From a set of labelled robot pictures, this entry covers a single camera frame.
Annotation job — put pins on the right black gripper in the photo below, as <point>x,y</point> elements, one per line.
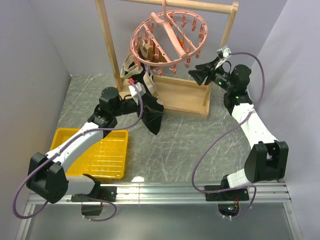
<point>200,75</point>

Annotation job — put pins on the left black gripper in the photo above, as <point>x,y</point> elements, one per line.
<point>137,109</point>

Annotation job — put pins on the black underwear beige waistband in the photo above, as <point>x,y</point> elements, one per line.
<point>153,106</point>

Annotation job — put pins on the pink round clip hanger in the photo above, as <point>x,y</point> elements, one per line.
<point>172,22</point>

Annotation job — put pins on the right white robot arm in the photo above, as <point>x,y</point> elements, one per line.
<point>268,157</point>

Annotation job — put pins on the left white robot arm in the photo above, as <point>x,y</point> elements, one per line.
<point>47,172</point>

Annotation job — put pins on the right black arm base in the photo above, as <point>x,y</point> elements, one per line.
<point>228,201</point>

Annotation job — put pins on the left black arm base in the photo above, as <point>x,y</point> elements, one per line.
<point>100,194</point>

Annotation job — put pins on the beige underwear on hanger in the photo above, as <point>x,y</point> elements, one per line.
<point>129,61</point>

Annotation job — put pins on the brown underwear on hanger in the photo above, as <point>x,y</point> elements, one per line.
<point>149,54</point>

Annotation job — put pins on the wooden hanging rack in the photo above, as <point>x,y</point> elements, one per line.
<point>181,96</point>

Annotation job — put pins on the yellow plastic tray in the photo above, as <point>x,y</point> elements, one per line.
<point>105,159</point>

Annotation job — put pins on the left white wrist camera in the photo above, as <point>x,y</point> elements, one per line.
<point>136,89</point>

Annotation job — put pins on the aluminium mounting rail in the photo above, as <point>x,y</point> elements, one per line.
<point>170,211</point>

